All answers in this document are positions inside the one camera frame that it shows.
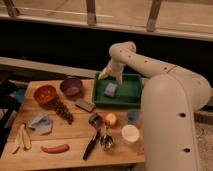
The blue sponge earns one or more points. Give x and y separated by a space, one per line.
110 90

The grey rectangular block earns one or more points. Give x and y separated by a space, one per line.
81 103

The metal spoon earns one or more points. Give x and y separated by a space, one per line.
106 141

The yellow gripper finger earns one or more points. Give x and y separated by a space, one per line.
103 74
119 78

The green tray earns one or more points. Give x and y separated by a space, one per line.
128 93

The blue cup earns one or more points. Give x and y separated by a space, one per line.
132 116

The blue crumpled cloth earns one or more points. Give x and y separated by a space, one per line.
41 124

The small dark metal object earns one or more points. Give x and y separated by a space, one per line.
95 120

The yellow apple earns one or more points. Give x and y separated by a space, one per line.
111 119

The red sausage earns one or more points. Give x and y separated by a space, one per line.
57 149

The purple bowl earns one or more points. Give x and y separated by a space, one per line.
71 86

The purple grape bunch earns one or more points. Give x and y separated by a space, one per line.
61 109

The wooden cutting board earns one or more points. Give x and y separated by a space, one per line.
77 136

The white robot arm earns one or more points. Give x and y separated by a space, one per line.
169 99

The black handled tool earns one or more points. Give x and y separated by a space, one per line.
91 145

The red bowl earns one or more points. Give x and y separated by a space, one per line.
45 94

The white cup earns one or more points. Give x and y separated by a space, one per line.
130 134

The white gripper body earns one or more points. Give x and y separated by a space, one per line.
115 68

